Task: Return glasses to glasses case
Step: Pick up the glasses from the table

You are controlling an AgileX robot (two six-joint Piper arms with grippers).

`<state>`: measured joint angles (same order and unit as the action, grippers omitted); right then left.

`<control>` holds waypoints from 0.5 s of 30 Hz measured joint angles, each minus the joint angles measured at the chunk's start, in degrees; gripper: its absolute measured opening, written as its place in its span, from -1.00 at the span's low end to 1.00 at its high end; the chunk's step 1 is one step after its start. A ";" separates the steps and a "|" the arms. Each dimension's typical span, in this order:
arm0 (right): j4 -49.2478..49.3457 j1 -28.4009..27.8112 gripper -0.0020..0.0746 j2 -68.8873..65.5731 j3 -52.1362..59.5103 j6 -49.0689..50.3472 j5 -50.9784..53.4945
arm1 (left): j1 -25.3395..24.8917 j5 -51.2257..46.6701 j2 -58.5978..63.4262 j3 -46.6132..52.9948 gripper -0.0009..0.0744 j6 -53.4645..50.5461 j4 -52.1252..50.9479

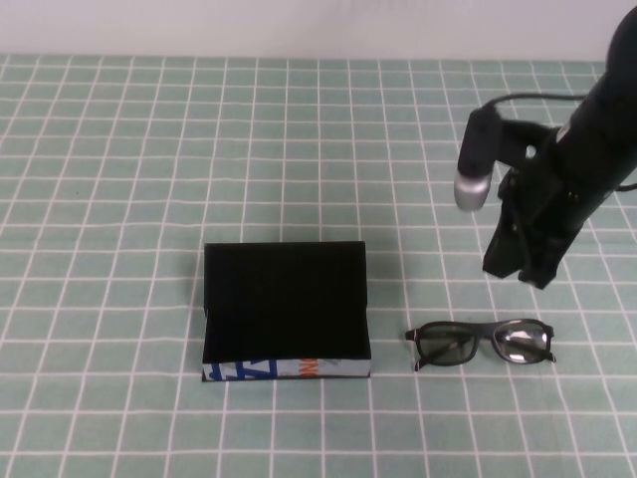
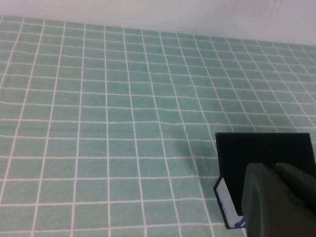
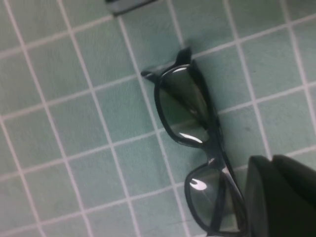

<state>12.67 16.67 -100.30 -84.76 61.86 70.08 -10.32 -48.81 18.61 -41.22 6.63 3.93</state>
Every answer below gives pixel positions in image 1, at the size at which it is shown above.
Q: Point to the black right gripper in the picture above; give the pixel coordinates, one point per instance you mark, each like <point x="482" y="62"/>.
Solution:
<point x="557" y="194"/>

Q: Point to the black framed glasses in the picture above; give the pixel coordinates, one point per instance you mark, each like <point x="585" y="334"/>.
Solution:
<point x="443" y="343"/>

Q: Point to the black printed glasses case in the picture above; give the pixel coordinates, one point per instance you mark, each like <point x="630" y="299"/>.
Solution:
<point x="283" y="279"/>

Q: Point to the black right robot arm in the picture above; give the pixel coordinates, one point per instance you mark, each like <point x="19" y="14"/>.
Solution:
<point x="612" y="99"/>

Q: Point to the green white checked tablecloth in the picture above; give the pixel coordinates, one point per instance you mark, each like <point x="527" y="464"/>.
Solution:
<point x="149" y="149"/>

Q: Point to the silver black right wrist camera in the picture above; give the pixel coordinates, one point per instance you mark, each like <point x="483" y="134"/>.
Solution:
<point x="473" y="149"/>

